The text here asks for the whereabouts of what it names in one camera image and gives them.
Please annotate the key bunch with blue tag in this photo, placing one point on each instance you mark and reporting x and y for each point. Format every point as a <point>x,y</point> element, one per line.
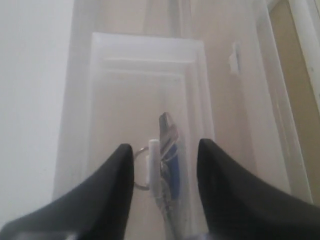
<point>164,180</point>

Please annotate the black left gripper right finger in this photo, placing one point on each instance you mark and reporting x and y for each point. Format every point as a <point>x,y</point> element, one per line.
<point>238,205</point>

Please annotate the white plastic drawer cabinet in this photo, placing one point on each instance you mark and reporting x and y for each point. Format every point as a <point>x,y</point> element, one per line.
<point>159,18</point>

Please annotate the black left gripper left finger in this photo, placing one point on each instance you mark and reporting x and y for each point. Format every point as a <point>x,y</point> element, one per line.
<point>96,209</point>

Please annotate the clear wide middle drawer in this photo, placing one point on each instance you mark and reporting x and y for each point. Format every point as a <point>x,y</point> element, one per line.
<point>252,116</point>

